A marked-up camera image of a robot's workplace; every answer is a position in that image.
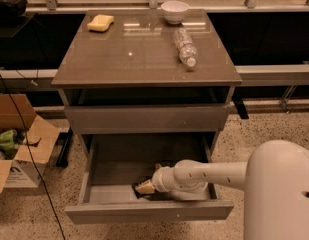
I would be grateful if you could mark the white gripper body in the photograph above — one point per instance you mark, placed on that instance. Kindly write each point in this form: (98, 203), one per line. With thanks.
(159, 180)

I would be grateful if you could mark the black chocolate bar wrapper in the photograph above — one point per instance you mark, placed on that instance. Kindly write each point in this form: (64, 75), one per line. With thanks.
(138, 195)

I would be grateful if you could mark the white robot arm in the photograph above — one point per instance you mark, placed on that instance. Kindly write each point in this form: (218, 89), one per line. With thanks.
(275, 182)

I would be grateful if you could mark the open grey middle drawer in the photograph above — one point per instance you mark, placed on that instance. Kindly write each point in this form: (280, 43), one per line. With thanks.
(116, 162)

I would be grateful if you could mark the closed grey top drawer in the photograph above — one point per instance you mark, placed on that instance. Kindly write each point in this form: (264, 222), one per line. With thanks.
(119, 120)

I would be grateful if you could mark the grey drawer cabinet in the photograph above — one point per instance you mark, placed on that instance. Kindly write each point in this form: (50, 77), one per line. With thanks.
(135, 64)

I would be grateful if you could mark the clear plastic water bottle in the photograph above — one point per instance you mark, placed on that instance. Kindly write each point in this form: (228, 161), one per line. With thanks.
(187, 51)

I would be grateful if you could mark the green packets in box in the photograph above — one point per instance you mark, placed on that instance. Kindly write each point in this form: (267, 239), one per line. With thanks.
(10, 141)

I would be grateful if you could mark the yellow sponge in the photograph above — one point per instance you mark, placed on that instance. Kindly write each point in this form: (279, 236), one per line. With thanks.
(100, 23)

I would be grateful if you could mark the open cardboard box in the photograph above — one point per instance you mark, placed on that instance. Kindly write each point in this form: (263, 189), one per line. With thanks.
(26, 143)

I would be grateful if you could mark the white bowl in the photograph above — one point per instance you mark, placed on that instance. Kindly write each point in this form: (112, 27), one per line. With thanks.
(174, 12)

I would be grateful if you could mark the black object on shelf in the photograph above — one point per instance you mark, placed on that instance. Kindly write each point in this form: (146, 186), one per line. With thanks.
(12, 9)

